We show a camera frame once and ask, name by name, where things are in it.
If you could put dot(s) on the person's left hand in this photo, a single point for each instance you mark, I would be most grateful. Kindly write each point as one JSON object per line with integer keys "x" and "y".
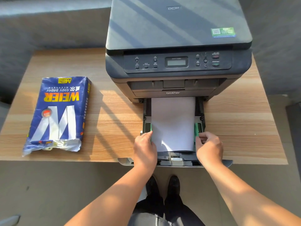
{"x": 144, "y": 152}

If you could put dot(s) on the person's left forearm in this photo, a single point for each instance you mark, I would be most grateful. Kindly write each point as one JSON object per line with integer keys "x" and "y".
{"x": 117, "y": 197}

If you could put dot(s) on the person's black left shoe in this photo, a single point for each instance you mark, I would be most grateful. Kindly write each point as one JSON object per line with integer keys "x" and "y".
{"x": 152, "y": 185}

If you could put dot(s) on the person's right forearm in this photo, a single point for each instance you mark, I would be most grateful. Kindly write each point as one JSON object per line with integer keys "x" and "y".
{"x": 244, "y": 197}

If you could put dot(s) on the green sticker label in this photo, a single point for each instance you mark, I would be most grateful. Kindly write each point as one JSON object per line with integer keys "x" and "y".
{"x": 223, "y": 32}

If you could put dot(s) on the person's left fingers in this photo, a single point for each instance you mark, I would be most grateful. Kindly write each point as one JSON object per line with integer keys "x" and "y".
{"x": 145, "y": 136}

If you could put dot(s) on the person's black right shoe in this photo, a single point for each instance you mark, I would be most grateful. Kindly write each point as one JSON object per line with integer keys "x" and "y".
{"x": 174, "y": 185}

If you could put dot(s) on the black printer paper tray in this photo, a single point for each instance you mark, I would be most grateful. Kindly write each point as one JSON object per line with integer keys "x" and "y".
{"x": 199, "y": 115}

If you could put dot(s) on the person's right hand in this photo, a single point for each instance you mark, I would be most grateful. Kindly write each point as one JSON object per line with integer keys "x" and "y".
{"x": 210, "y": 150}

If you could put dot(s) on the person's black shoe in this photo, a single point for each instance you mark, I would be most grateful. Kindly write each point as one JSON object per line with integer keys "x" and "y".
{"x": 174, "y": 185}
{"x": 152, "y": 185}

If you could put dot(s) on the person's dark trousers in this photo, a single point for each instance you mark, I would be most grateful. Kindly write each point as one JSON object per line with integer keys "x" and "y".
{"x": 164, "y": 211}

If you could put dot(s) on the person's right thumb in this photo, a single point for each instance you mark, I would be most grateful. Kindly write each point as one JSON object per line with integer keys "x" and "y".
{"x": 200, "y": 140}

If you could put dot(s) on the dark grey multifunction printer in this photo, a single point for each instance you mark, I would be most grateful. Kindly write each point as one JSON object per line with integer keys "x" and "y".
{"x": 178, "y": 25}

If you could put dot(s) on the grey curved object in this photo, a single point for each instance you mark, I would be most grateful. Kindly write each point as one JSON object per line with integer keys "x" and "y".
{"x": 9, "y": 221}

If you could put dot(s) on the white paper stack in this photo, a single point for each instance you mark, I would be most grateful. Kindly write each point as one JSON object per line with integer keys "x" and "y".
{"x": 173, "y": 122}

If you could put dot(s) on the blue copy paper ream pack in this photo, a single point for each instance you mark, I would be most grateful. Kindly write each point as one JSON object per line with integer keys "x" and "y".
{"x": 58, "y": 112}

